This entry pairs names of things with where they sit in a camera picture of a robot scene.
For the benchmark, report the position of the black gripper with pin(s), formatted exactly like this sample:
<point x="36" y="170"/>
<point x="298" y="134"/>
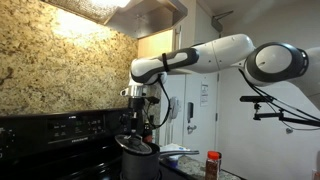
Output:
<point x="136" y="105"/>

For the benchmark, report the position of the glass pot lid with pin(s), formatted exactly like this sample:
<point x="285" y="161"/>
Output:
<point x="133" y="144"/>

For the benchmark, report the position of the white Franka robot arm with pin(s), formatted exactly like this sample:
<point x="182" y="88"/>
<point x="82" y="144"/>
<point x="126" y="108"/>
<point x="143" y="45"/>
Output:
<point x="213" y="55"/>

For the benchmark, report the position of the black electric stove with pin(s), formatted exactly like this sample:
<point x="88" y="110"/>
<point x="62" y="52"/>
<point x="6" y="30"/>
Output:
<point x="66" y="140"/>

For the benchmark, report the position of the spice jar red lid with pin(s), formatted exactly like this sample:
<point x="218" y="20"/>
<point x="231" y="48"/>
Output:
<point x="212" y="166"/>

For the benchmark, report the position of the dark bottle red label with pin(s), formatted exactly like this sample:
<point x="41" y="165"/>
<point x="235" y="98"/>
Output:
<point x="147" y="135"/>

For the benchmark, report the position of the dark bottle white label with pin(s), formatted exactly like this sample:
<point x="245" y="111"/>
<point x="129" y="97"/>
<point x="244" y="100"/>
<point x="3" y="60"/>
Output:
<point x="153" y="131"/>

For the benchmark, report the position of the dark grey saucepan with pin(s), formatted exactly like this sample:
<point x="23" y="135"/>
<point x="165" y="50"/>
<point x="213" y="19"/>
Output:
<point x="140" y="166"/>

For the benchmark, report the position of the white jar blue label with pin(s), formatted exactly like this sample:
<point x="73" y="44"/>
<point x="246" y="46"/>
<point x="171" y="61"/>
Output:
<point x="172" y="162"/>

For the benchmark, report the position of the white door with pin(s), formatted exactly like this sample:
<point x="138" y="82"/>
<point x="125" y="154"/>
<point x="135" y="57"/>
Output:
<point x="203" y="133"/>

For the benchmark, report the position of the paper notice on door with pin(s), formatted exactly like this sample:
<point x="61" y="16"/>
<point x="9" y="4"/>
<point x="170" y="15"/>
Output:
<point x="204" y="95"/>

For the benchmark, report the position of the steel range hood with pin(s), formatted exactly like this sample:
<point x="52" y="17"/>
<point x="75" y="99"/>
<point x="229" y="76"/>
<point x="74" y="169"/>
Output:
<point x="143" y="16"/>

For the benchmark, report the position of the metal door closer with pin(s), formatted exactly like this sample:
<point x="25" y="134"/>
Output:
<point x="218" y="21"/>

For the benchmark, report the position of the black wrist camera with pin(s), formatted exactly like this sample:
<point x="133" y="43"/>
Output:
<point x="152" y="100"/>

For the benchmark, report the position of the white wall intercom phone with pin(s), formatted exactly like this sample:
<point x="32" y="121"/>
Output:
<point x="174" y="108"/>

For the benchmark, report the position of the light wooden wall cabinet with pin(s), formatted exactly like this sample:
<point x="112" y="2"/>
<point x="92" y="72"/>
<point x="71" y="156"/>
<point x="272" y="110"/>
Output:
<point x="155" y="45"/>

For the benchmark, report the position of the black stereo camera bar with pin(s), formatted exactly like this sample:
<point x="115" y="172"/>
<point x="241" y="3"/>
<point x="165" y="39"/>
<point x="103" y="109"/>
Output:
<point x="255" y="99"/>

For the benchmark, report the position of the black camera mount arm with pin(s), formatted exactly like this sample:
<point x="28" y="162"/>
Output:
<point x="293" y="119"/>

